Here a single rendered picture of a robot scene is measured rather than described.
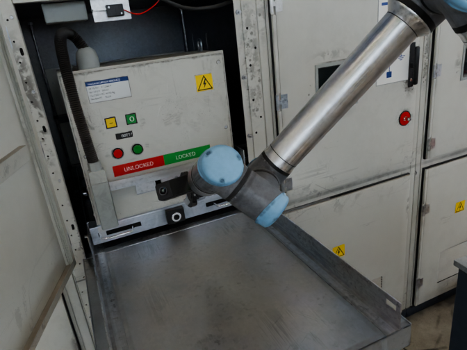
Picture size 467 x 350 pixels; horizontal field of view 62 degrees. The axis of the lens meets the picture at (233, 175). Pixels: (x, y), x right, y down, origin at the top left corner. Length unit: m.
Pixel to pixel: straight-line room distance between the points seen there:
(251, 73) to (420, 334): 1.50
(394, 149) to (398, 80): 0.27
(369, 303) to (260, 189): 0.36
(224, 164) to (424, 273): 1.52
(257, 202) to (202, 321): 0.31
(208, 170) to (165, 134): 0.47
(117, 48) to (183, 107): 0.76
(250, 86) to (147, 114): 0.34
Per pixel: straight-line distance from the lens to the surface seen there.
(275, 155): 0.95
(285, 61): 1.32
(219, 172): 0.81
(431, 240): 2.08
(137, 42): 1.96
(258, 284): 1.04
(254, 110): 1.30
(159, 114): 1.24
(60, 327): 1.41
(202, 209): 1.36
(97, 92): 1.20
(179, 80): 1.25
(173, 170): 1.25
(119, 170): 1.26
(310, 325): 0.93
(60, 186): 1.21
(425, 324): 2.25
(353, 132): 1.53
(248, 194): 0.84
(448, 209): 2.08
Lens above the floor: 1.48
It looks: 21 degrees down
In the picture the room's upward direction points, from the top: 7 degrees counter-clockwise
